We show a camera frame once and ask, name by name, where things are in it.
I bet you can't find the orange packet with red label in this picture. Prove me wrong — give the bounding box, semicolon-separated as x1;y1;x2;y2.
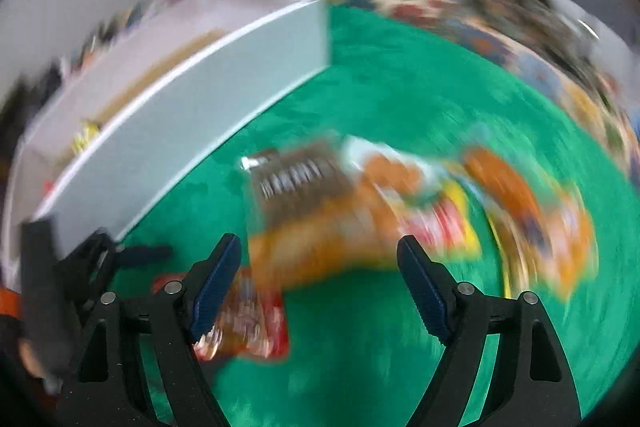
345;136;483;264

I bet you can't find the green patterned bedspread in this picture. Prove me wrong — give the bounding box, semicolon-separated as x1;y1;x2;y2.
110;4;636;427

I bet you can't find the yellow snack packet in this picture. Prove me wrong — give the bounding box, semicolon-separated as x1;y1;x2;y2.
72;119;103;155

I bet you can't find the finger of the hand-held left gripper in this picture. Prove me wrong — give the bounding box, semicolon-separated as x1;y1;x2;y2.
60;229;173;308

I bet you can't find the vacuum-packed orange sweet potato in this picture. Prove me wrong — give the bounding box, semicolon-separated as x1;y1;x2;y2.
462;146;599;304

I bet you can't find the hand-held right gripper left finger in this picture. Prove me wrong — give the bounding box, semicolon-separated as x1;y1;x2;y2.
60;233;243;427

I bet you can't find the red snack packet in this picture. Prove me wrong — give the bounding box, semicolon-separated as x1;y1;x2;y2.
152;267;291;362

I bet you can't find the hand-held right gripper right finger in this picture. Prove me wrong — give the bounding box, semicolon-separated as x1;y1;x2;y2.
396;234;583;427

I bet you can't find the brown and orange packet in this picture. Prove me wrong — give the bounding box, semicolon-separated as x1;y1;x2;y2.
240;139;401;290

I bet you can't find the orange cloth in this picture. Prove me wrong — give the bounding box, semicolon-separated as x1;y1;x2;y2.
0;286;23;323

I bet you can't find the dark floral patterned cloth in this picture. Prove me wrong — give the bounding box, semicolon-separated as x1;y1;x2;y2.
480;0;601;72

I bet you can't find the white rectangular box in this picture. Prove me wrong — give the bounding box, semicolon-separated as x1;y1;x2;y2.
5;0;331;258

